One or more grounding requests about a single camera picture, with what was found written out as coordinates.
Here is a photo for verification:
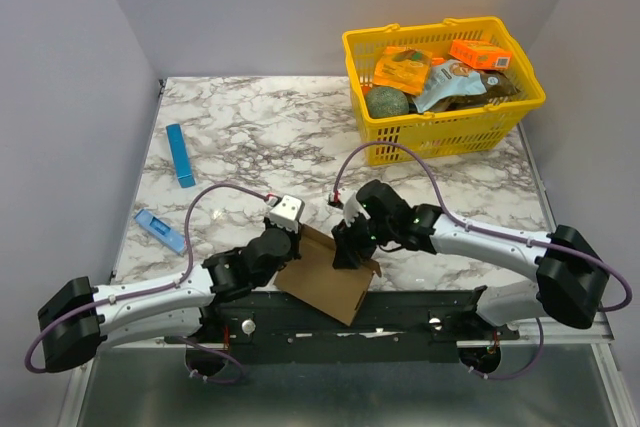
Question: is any green round melon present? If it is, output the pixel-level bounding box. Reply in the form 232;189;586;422
365;86;410;119

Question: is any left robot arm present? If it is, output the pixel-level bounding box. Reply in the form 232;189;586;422
34;219;301;373

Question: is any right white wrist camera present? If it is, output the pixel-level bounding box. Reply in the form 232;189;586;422
328;193;370;227

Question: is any light blue snack bag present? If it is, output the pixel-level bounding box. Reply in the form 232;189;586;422
414;59;487;114

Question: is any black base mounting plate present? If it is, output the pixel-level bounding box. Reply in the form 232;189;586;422
188;289;521;365

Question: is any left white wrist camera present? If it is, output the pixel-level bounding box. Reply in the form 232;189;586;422
267;195;305;228

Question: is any dark brown snack bag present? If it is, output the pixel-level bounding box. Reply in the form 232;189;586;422
430;71;520;112

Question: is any long blue bar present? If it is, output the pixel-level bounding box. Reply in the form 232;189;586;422
166;123;195;188

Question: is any orange carton box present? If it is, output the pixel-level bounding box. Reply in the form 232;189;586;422
449;39;512;70

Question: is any small blue block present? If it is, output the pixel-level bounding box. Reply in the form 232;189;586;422
134;209;186;255

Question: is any brown cardboard box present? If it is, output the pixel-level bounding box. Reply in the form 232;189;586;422
274;225;381;326

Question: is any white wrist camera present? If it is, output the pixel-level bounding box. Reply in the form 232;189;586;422
328;193;370;227
267;195;305;228

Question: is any orange snack pouch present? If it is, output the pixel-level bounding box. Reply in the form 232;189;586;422
373;46;432;96

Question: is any aluminium frame rail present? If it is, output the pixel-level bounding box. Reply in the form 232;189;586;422
59;318;636;426

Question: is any yellow plastic basket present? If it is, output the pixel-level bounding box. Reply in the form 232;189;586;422
342;16;546;158

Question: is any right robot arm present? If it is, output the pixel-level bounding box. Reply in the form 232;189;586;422
331;180;609;339

